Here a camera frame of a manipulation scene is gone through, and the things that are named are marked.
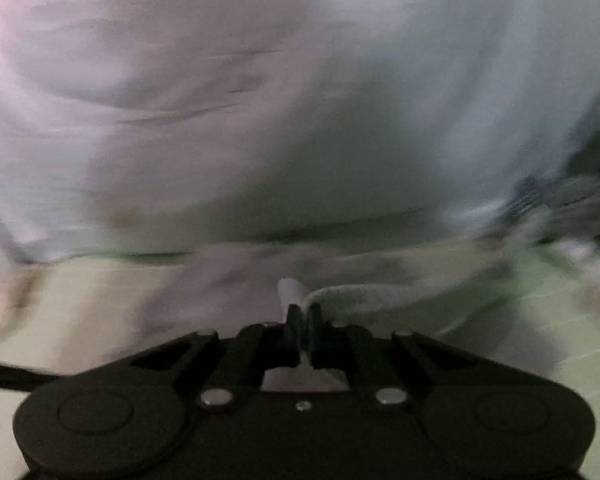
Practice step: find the green checked bed sheet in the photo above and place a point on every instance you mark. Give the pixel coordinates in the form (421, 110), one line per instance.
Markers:
(71, 315)

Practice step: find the grey plaid shirt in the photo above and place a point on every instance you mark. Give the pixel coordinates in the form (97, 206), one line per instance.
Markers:
(551, 207)

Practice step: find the grey zip hoodie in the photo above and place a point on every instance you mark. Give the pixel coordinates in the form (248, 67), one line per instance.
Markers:
(461, 293)

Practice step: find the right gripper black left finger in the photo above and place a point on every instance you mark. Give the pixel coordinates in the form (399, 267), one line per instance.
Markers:
(260, 348)

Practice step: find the light green carrot-print quilt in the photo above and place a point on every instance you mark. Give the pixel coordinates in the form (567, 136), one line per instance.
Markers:
(152, 126)

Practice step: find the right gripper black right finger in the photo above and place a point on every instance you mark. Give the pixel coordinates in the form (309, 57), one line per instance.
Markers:
(342, 357)

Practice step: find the white garment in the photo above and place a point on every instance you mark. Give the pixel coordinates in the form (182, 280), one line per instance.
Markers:
(583, 257)

